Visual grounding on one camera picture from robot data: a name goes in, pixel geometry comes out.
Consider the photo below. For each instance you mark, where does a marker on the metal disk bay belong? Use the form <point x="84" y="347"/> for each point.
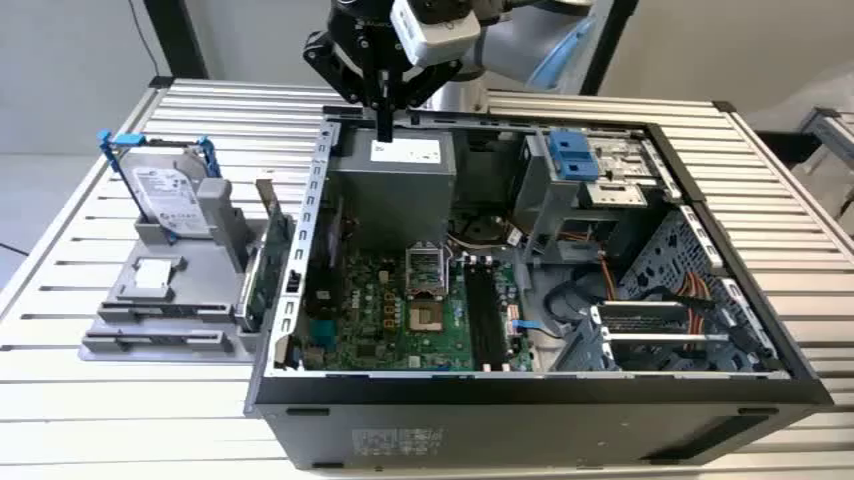
<point x="641" y="317"/>

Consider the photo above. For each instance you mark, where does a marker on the green graphics card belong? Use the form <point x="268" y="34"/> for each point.
<point x="270" y="260"/>

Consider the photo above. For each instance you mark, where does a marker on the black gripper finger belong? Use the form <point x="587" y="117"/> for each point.
<point x="340" y="75"/>
<point x="427" y="82"/>

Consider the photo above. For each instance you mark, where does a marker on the aluminium side table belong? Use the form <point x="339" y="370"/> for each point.
<point x="827" y="125"/>

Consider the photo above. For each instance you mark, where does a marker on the black RAM slot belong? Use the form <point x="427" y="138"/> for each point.
<point x="479" y="315"/>
<point x="496" y="315"/>

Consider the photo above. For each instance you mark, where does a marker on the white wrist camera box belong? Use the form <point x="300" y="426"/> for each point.
<point x="440" y="35"/>

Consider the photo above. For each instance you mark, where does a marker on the grey parts rack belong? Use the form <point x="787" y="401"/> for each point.
<point x="200" y="295"/>

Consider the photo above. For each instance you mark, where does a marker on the hard disk in blue carrier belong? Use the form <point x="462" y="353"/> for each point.
<point x="163" y="195"/>

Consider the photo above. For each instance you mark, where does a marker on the black round fan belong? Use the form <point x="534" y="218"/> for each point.
<point x="480" y="230"/>

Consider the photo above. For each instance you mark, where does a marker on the black metal frame post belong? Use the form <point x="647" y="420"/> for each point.
<point x="176" y="40"/>
<point x="610" y="50"/>

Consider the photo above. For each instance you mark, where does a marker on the silver CPU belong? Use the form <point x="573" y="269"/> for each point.
<point x="152" y="274"/>

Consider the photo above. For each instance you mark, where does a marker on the blue drive latch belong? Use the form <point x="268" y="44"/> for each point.
<point x="573" y="155"/>

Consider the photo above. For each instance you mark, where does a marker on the green motherboard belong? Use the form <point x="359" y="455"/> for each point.
<point x="360" y="305"/>

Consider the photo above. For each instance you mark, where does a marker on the CPU socket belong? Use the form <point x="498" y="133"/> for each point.
<point x="427" y="316"/>

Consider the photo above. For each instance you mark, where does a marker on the grey power supply unit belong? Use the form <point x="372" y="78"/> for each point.
<point x="394" y="200"/>

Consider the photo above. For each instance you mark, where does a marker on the metal drive bay cage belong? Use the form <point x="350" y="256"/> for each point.
<point x="614" y="195"/>

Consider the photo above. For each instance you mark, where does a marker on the open black PC case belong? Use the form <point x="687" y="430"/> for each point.
<point x="467" y="425"/>

